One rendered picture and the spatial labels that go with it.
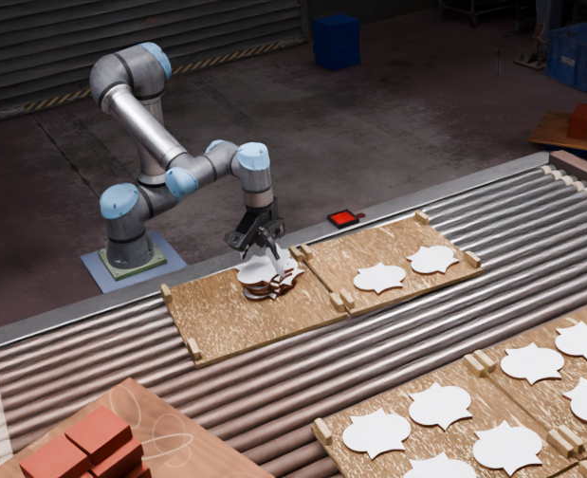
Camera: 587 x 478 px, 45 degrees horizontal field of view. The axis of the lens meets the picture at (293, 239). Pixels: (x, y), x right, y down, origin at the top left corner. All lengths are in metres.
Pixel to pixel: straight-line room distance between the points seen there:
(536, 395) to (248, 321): 0.72
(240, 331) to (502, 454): 0.71
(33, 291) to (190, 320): 2.14
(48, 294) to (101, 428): 2.84
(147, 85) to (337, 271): 0.73
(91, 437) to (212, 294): 0.97
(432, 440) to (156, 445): 0.56
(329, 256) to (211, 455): 0.86
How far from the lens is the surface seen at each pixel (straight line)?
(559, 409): 1.66
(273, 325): 1.85
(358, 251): 2.11
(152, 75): 2.04
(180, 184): 1.76
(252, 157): 1.76
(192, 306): 1.96
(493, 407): 1.64
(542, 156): 2.74
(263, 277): 1.90
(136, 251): 2.24
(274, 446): 1.58
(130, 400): 1.57
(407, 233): 2.19
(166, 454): 1.44
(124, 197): 2.17
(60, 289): 3.93
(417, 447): 1.54
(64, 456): 1.08
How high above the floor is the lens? 2.08
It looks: 32 degrees down
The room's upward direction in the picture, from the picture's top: 5 degrees counter-clockwise
